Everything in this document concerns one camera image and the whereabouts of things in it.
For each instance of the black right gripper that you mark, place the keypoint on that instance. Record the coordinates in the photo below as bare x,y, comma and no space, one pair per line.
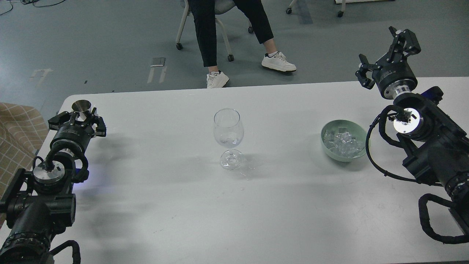
392,75

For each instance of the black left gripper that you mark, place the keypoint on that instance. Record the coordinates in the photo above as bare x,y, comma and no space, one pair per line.
77,133

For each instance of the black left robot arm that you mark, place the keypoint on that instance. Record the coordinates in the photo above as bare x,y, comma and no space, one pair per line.
40,204

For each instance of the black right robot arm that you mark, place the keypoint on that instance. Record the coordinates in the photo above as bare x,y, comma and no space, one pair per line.
436,147

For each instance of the pile of ice cubes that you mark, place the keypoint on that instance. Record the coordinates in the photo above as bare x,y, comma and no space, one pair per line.
341,144

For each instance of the clear wine glass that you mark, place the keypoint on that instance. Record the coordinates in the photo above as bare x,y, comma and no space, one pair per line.
228,132

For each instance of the beige checked cloth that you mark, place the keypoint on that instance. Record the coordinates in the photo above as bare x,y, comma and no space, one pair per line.
22,132

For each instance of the green bowl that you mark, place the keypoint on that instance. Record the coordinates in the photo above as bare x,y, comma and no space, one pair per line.
352,126

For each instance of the grey floor plate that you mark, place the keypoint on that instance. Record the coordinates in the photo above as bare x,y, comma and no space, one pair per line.
158,62

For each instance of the white office chair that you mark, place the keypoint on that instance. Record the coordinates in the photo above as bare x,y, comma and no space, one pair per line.
204,17

